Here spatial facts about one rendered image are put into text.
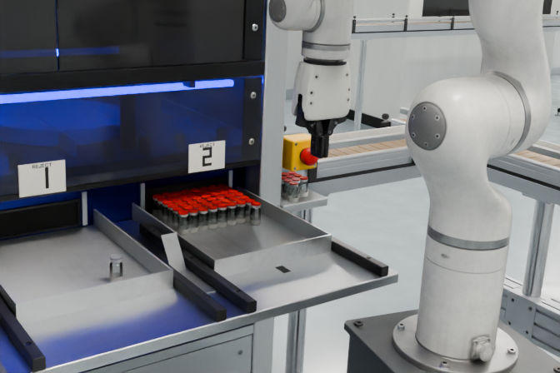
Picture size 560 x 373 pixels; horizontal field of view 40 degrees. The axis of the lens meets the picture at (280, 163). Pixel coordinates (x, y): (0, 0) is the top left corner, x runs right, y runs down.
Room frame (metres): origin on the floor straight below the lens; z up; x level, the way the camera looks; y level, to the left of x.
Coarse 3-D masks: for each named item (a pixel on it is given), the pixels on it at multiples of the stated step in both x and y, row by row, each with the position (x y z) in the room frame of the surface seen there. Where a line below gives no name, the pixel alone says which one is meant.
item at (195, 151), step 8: (192, 144) 1.50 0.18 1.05; (200, 144) 1.51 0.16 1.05; (208, 144) 1.52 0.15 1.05; (216, 144) 1.53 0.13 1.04; (224, 144) 1.54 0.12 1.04; (192, 152) 1.50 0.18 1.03; (200, 152) 1.51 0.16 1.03; (208, 152) 1.52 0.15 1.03; (216, 152) 1.53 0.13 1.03; (224, 152) 1.54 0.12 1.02; (192, 160) 1.50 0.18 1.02; (200, 160) 1.51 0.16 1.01; (208, 160) 1.52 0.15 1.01; (216, 160) 1.53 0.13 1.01; (224, 160) 1.54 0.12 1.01; (192, 168) 1.50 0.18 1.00; (200, 168) 1.51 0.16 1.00; (208, 168) 1.52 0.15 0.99; (216, 168) 1.53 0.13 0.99
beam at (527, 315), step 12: (504, 288) 1.98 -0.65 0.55; (516, 288) 1.98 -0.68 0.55; (504, 300) 1.97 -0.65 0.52; (516, 300) 1.94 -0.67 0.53; (528, 300) 1.91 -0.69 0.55; (540, 300) 1.91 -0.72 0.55; (552, 300) 1.92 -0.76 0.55; (504, 312) 1.97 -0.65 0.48; (516, 312) 1.94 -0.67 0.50; (528, 312) 1.91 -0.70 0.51; (540, 312) 1.89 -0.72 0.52; (552, 312) 1.85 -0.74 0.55; (516, 324) 1.93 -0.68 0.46; (528, 324) 1.90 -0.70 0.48; (540, 324) 1.87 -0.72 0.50; (552, 324) 1.84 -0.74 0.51; (528, 336) 1.90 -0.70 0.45; (540, 336) 1.87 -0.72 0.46; (552, 336) 1.84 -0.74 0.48; (552, 348) 1.84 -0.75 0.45
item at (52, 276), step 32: (96, 224) 1.44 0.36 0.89; (0, 256) 1.27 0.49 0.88; (32, 256) 1.28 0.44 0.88; (64, 256) 1.29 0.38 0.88; (96, 256) 1.30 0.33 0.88; (128, 256) 1.30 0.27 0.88; (0, 288) 1.10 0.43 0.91; (32, 288) 1.15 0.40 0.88; (64, 288) 1.16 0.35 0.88; (96, 288) 1.10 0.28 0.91; (128, 288) 1.14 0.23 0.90; (160, 288) 1.17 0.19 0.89; (32, 320) 1.04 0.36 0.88
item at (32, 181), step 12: (24, 168) 1.30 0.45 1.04; (36, 168) 1.31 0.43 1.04; (48, 168) 1.32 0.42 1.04; (60, 168) 1.34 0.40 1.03; (24, 180) 1.30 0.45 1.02; (36, 180) 1.31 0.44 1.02; (60, 180) 1.34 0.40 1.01; (24, 192) 1.30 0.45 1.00; (36, 192) 1.31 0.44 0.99; (48, 192) 1.32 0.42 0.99
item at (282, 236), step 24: (144, 216) 1.46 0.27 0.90; (264, 216) 1.55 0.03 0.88; (288, 216) 1.49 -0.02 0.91; (192, 240) 1.40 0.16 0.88; (216, 240) 1.40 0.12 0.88; (240, 240) 1.41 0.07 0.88; (264, 240) 1.42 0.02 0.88; (288, 240) 1.42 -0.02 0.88; (312, 240) 1.35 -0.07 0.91; (216, 264) 1.23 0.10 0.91; (240, 264) 1.26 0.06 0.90; (264, 264) 1.29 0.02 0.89
